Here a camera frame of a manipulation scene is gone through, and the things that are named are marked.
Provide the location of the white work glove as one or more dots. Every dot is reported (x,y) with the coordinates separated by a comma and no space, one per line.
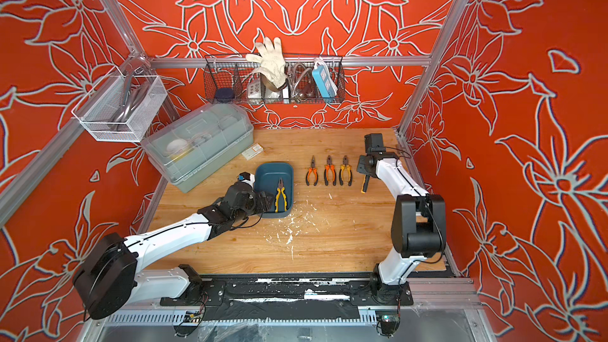
(270,60)

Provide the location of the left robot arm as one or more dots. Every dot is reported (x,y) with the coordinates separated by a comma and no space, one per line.
(113,273)

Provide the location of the white power strip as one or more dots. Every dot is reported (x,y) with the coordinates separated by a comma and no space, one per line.
(253,90)

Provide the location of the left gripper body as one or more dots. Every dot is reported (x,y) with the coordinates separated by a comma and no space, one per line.
(256,206)

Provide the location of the yellow needle-nose pliers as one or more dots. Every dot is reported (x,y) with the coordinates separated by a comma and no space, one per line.
(365,185)

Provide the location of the dark blue round object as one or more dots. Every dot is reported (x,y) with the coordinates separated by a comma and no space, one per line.
(224,95)

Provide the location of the orange combination pliers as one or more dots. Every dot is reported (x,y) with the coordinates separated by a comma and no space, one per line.
(330,174)

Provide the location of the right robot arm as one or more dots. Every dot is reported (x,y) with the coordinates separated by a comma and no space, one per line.
(418,229)

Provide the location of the yellow-orange large pliers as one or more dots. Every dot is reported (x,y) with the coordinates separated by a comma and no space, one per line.
(345,174)

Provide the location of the blue plastic storage box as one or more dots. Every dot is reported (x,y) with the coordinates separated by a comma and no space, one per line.
(267,176)

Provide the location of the white wire mesh basket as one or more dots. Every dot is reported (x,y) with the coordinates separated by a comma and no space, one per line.
(122,107)

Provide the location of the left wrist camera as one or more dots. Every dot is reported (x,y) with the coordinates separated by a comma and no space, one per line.
(247,178)

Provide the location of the small white cardboard box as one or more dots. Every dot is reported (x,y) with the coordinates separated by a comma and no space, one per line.
(253,151)

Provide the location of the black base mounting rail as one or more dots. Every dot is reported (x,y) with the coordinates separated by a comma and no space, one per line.
(291,296)

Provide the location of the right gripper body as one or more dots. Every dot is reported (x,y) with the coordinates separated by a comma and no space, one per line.
(362,164)

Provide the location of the yellow combination pliers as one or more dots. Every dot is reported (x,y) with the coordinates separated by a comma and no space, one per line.
(281,200)

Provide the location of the small orange needle-nose pliers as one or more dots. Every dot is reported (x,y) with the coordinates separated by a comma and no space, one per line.
(312,173)

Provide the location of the black wire wall basket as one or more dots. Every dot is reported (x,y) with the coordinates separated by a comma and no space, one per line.
(295,79)

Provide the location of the light blue bottle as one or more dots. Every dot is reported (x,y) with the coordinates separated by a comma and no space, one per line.
(322,77)

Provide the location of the translucent lidded storage container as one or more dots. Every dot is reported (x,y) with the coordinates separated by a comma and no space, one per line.
(189,150)

